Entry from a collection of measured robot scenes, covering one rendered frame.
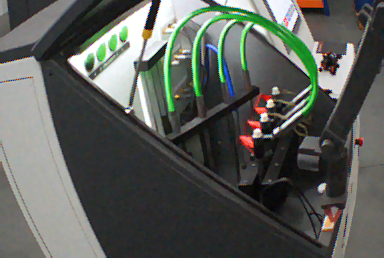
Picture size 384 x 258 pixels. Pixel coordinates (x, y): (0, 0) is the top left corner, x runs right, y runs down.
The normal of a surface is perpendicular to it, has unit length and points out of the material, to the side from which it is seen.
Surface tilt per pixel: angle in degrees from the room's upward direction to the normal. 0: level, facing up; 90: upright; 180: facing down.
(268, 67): 90
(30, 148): 90
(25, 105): 90
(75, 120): 90
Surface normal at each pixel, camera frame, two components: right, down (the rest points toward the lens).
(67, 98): -0.32, 0.45
